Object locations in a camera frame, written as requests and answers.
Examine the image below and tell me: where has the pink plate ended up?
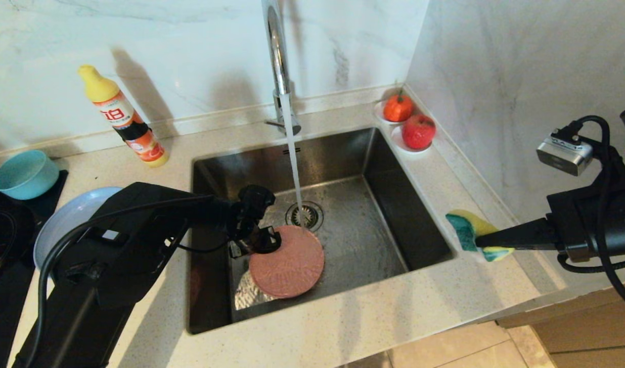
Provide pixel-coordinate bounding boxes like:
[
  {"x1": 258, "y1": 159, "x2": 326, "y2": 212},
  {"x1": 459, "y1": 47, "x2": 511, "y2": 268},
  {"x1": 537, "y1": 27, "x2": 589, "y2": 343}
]
[{"x1": 249, "y1": 225, "x2": 325, "y2": 300}]

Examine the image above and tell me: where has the yellow green sponge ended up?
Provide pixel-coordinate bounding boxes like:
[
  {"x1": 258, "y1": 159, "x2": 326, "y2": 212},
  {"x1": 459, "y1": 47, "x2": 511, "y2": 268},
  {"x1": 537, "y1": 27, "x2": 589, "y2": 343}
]
[{"x1": 445, "y1": 209, "x2": 515, "y2": 262}]

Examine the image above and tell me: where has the orange detergent bottle yellow cap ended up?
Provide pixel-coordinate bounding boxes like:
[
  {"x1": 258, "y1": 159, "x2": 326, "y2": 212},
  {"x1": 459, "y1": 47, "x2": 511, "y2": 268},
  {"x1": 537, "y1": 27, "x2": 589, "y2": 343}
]
[{"x1": 78, "y1": 64, "x2": 169, "y2": 168}]

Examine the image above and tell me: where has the chrome faucet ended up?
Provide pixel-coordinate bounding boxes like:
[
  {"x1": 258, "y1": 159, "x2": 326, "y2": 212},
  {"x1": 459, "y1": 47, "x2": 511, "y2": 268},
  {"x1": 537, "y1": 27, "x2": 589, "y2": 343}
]
[{"x1": 261, "y1": 0, "x2": 302, "y2": 136}]

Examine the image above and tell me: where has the blue bowl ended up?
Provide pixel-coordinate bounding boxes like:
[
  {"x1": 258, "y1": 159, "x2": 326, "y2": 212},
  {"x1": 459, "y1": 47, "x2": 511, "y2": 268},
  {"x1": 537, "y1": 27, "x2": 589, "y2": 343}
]
[{"x1": 0, "y1": 150, "x2": 60, "y2": 200}]

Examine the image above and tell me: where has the metal sink drain strainer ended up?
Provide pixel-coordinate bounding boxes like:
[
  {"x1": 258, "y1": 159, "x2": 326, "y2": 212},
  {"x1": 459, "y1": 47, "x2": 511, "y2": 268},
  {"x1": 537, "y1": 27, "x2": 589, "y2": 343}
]
[{"x1": 285, "y1": 201, "x2": 324, "y2": 233}]

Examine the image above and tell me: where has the stainless steel sink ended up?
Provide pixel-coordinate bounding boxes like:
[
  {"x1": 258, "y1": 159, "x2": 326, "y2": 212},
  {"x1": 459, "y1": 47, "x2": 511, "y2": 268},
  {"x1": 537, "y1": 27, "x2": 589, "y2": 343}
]
[{"x1": 188, "y1": 128, "x2": 457, "y2": 335}]

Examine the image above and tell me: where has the clear water stream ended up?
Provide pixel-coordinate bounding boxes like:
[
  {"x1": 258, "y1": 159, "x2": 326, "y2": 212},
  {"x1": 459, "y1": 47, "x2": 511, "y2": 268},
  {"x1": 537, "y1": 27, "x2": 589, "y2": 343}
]
[{"x1": 281, "y1": 94, "x2": 310, "y2": 231}]

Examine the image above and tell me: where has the brown wooden cabinet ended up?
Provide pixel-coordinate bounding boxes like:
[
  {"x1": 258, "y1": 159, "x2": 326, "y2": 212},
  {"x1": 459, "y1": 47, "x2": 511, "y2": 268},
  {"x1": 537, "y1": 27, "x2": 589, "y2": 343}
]
[{"x1": 497, "y1": 279, "x2": 625, "y2": 368}]

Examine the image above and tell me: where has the red toy apple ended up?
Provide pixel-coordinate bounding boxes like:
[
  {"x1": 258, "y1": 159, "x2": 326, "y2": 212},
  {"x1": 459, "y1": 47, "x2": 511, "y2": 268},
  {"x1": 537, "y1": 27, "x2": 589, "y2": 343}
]
[{"x1": 401, "y1": 114, "x2": 437, "y2": 150}]

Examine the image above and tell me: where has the small white dish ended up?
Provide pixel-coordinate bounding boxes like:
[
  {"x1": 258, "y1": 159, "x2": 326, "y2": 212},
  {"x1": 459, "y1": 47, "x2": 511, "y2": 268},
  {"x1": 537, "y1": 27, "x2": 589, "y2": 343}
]
[
  {"x1": 372, "y1": 100, "x2": 413, "y2": 126},
  {"x1": 391, "y1": 125, "x2": 433, "y2": 153}
]

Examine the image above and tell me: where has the orange toy persimmon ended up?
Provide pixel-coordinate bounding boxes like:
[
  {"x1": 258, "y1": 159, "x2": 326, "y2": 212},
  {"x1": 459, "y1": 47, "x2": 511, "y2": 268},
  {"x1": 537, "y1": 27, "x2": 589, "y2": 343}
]
[{"x1": 383, "y1": 89, "x2": 414, "y2": 123}]

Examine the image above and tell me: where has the light blue plate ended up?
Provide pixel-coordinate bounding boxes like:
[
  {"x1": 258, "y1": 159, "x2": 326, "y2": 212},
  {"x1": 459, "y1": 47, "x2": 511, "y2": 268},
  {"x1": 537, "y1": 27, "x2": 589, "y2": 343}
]
[{"x1": 33, "y1": 187, "x2": 124, "y2": 270}]

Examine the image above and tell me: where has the black induction cooktop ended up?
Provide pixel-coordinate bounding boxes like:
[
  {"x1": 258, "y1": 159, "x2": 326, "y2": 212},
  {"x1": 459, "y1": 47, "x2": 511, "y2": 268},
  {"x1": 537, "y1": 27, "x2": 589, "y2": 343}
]
[{"x1": 0, "y1": 170, "x2": 69, "y2": 368}]

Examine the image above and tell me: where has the black braided cable sleeve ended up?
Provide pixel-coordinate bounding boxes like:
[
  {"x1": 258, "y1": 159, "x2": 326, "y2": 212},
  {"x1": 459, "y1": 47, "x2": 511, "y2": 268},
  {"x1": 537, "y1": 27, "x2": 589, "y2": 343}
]
[{"x1": 557, "y1": 253, "x2": 625, "y2": 274}]

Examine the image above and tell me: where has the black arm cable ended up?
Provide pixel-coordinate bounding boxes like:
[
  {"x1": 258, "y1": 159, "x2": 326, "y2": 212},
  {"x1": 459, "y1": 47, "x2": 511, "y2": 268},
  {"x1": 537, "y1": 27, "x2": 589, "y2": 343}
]
[
  {"x1": 550, "y1": 115, "x2": 625, "y2": 315},
  {"x1": 24, "y1": 193, "x2": 236, "y2": 368}
]

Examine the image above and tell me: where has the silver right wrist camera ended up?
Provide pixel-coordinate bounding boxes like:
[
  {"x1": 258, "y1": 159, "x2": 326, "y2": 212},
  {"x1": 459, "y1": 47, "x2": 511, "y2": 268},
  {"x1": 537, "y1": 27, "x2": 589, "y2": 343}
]
[{"x1": 536, "y1": 130, "x2": 594, "y2": 177}]

